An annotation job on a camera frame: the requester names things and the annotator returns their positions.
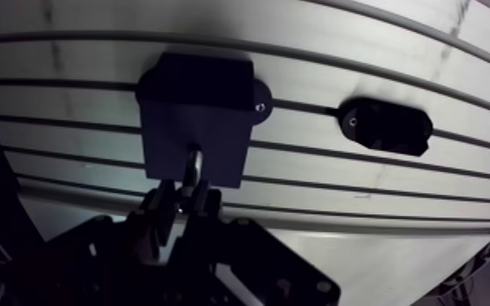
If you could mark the dark blue-grey block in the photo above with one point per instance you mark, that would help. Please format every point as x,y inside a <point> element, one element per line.
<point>193,119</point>

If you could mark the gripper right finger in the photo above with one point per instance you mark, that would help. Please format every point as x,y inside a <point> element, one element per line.
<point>249,256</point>

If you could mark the pale holed strip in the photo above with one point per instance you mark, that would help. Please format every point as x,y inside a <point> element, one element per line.
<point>471,273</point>

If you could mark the black oval holder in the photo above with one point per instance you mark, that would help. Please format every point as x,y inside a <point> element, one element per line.
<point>384,126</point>

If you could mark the steel bolt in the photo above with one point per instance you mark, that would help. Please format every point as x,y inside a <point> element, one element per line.
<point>193,166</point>

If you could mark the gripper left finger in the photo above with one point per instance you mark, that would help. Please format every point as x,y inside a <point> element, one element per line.
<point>99,256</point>

